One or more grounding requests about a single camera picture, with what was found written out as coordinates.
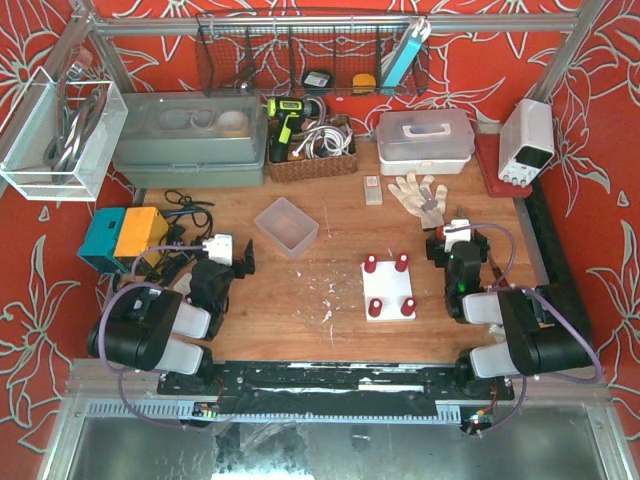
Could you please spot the white peg base plate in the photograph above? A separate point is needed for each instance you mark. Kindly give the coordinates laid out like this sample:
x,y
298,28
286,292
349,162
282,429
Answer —
x,y
391,287

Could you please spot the blue white book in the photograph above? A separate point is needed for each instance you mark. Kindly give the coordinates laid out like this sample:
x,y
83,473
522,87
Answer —
x,y
395,64

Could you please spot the white power adapter cube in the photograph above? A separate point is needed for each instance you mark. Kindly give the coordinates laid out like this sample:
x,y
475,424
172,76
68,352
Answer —
x,y
183,284

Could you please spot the small clear parts case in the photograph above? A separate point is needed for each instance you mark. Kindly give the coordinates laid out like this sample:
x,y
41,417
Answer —
x,y
372,190

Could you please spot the white plastic toolbox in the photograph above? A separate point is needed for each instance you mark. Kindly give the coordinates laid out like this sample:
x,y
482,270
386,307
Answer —
x,y
428,142

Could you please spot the yellow tape measure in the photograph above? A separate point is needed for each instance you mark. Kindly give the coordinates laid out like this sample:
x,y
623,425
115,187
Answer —
x,y
363,84

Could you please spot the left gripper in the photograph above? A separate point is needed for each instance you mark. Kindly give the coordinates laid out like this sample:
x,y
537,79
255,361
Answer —
x,y
241,267

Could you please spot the white work glove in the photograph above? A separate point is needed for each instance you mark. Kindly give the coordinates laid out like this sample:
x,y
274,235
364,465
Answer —
x,y
406,191

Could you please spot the wicker basket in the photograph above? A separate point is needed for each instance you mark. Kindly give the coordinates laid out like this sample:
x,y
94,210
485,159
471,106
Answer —
x,y
303,168

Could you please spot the red mat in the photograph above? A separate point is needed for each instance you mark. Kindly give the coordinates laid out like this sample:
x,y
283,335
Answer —
x,y
487,154

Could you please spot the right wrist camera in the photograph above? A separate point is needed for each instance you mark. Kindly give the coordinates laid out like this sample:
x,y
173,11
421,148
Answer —
x,y
457,230

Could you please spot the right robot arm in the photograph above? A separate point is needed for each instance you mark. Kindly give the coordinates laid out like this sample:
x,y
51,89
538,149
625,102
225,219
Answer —
x,y
545,330

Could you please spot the black mounting rail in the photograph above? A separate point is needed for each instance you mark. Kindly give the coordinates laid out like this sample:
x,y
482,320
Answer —
x,y
332,389

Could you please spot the red handled ratchet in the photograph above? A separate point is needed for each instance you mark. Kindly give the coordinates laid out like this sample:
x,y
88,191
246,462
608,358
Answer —
x,y
496,272

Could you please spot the metal T bracket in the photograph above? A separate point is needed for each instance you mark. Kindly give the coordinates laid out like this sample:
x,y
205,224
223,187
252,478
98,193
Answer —
x,y
429,201

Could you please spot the teal box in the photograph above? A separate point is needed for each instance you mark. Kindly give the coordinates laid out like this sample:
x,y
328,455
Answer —
x,y
100,240

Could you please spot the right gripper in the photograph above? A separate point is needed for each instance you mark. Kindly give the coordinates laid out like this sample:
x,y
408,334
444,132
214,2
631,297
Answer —
x,y
480,244

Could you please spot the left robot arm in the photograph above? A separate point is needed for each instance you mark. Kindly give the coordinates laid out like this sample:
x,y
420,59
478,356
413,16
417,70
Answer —
x,y
148,327

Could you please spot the black wire shelf basket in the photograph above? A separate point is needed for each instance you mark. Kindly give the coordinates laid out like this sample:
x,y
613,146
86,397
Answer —
x,y
267,52

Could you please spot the grey storage box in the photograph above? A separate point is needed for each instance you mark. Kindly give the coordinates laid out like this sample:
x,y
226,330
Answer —
x,y
189,140

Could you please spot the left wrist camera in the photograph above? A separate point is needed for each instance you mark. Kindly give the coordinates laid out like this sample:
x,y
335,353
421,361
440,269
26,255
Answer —
x,y
219,248

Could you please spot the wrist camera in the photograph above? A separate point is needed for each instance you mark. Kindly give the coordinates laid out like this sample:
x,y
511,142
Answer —
x,y
457,230
219,248

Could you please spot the white power supply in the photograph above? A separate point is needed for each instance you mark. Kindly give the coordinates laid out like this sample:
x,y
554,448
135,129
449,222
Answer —
x,y
526,143

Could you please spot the green cordless drill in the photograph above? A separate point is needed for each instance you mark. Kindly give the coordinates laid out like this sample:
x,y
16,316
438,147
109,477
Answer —
x,y
290,114

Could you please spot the clear acrylic box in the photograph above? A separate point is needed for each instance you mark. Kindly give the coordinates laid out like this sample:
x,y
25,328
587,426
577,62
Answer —
x,y
61,149

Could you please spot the translucent spring bin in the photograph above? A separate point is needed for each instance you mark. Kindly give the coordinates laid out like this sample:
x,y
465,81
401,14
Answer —
x,y
291,229

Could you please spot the yellow box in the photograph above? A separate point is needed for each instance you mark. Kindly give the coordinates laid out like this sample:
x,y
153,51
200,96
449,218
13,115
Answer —
x,y
143,228

